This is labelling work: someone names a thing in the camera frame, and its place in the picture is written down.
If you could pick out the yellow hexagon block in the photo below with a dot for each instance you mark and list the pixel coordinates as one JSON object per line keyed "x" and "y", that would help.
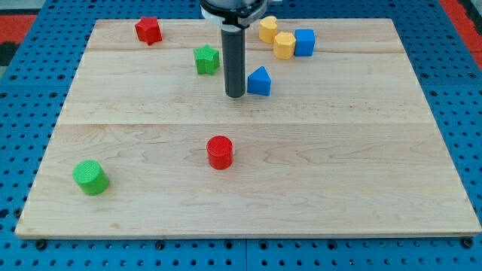
{"x": 284, "y": 45}

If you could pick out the light wooden board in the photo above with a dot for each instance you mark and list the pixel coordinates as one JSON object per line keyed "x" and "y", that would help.
{"x": 345, "y": 146}

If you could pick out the red star block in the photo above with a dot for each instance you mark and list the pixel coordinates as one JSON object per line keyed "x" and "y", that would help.
{"x": 148, "y": 30}

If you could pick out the green star block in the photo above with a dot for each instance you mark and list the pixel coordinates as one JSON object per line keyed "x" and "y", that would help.
{"x": 207, "y": 60}

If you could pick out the blue cube block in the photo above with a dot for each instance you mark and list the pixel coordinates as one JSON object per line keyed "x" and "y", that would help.
{"x": 305, "y": 42}

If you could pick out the green cylinder block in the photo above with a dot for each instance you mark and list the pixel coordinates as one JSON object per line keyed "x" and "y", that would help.
{"x": 90, "y": 177}

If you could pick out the yellow heart block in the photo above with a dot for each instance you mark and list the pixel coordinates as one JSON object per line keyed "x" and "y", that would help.
{"x": 267, "y": 29}

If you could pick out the blue triangle block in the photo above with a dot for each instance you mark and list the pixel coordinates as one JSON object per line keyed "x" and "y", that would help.
{"x": 259, "y": 82}

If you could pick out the red cylinder block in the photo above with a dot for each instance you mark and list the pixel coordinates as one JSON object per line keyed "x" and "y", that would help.
{"x": 220, "y": 152}

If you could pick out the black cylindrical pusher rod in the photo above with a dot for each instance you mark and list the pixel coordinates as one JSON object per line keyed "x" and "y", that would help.
{"x": 234, "y": 62}

